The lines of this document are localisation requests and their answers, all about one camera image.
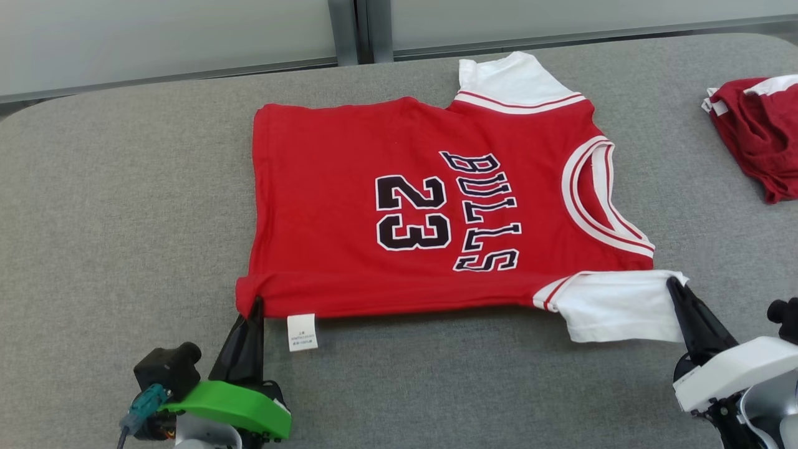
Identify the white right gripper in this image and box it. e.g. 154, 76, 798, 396
666, 276, 798, 413

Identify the red shorts white trim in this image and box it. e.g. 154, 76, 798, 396
701, 75, 798, 205

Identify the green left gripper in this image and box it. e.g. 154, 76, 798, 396
134, 297, 292, 442

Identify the black left cable teal plug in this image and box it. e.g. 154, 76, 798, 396
117, 384, 169, 449

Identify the red white basketball jersey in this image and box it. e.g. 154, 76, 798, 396
235, 51, 690, 353

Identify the grey partition post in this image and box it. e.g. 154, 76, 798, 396
355, 0, 393, 63
329, 0, 359, 66

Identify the grey fabric sofa cushion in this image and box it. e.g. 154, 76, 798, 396
0, 32, 798, 449

